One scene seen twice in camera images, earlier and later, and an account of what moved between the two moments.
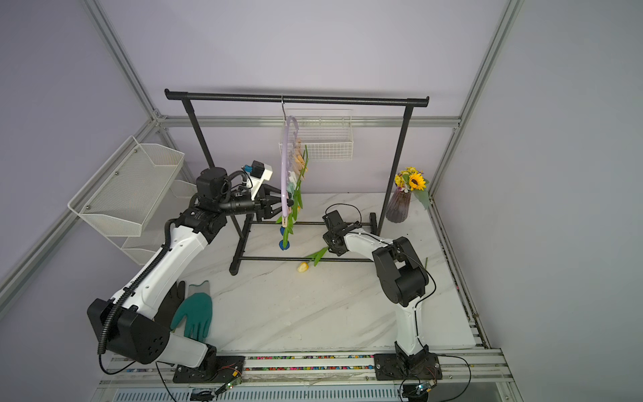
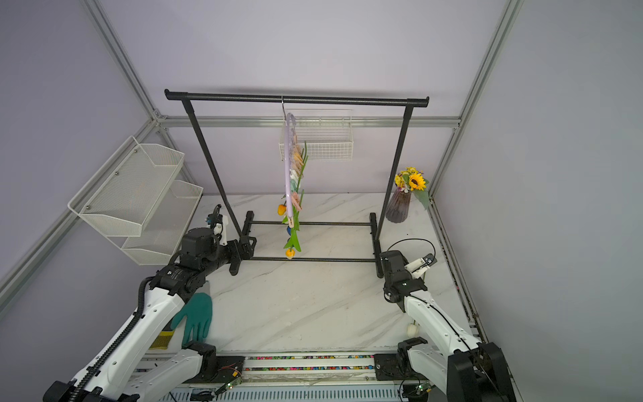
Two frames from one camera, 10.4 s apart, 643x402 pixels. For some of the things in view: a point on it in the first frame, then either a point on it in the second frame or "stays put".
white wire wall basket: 327,133 stays put
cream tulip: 316,258 → 294,242
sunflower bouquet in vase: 408,181 stays put
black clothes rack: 408,101 stays put
